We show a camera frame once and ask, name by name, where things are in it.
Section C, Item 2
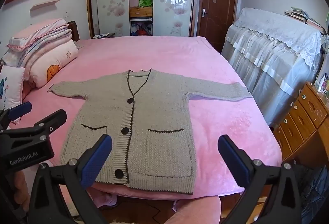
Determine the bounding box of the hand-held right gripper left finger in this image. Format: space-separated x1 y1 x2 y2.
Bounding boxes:
28 134 113 224

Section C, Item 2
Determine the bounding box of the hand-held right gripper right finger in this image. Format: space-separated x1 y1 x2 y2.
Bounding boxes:
218 134 302 224

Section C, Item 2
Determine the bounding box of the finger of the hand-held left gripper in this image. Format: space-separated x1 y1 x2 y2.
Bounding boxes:
0 101 32 132
24 109 68 138

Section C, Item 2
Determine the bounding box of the grey knitted cardigan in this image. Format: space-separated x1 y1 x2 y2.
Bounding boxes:
48 69 254 195

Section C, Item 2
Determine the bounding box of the white printed pillow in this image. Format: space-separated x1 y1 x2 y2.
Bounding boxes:
0 65 25 124

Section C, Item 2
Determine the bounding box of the person's pink clothing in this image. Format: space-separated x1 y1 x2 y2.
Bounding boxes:
172 196 222 224

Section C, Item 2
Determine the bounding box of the orange patterned pillow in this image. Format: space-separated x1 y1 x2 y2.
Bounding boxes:
0 18 79 88

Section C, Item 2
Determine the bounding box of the wooden dresser with drawers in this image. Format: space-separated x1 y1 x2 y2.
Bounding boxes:
272 82 329 163

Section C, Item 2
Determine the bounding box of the dark wooden headboard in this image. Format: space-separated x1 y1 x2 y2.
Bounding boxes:
67 21 80 42

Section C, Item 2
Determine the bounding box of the white lace furniture cover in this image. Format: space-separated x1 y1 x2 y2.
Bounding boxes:
221 7 326 127

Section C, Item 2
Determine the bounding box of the small wooden drawer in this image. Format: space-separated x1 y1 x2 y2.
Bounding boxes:
130 7 153 17

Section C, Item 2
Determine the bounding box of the brown wooden door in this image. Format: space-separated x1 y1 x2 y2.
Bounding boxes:
197 0 238 53

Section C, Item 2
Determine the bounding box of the stack of books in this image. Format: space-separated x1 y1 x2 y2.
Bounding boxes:
284 7 327 34

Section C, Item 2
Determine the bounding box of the pink wall shelf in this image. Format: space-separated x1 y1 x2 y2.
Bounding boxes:
29 0 60 12

